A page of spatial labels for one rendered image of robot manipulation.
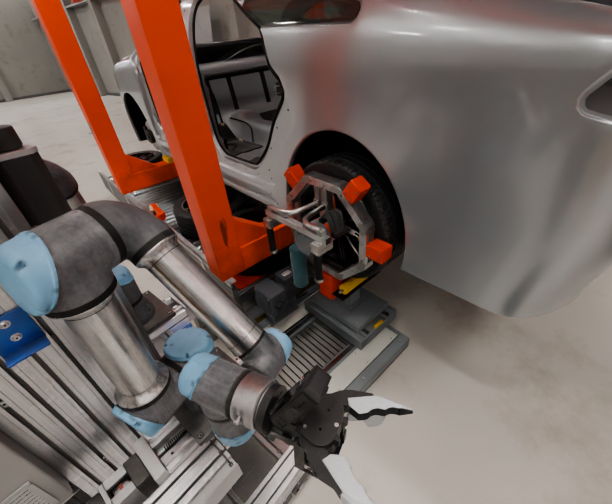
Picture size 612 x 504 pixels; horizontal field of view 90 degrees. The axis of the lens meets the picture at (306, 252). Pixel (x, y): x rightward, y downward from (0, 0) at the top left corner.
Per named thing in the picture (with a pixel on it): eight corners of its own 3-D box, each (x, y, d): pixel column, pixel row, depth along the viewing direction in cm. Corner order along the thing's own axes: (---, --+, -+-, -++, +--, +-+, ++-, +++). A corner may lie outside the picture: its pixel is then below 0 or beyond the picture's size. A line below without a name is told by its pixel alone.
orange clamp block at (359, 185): (362, 199, 137) (372, 186, 129) (350, 205, 133) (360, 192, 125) (352, 187, 138) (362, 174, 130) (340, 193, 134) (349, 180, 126)
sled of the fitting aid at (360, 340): (395, 318, 204) (397, 308, 199) (360, 351, 186) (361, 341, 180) (339, 284, 236) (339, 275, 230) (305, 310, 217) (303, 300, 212)
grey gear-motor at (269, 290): (321, 302, 222) (318, 264, 202) (275, 336, 200) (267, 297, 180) (304, 291, 234) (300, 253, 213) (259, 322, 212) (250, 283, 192)
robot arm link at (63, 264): (201, 394, 81) (108, 210, 49) (157, 452, 70) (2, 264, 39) (168, 378, 86) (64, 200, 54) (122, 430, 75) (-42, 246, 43)
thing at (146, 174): (188, 173, 337) (178, 141, 317) (139, 189, 310) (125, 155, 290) (181, 170, 348) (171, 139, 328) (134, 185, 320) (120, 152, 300)
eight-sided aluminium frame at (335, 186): (372, 288, 158) (377, 190, 126) (363, 295, 154) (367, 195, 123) (301, 248, 192) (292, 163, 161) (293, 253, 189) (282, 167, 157)
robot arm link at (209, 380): (213, 368, 58) (201, 339, 53) (262, 390, 54) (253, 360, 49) (183, 406, 53) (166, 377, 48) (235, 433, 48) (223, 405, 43)
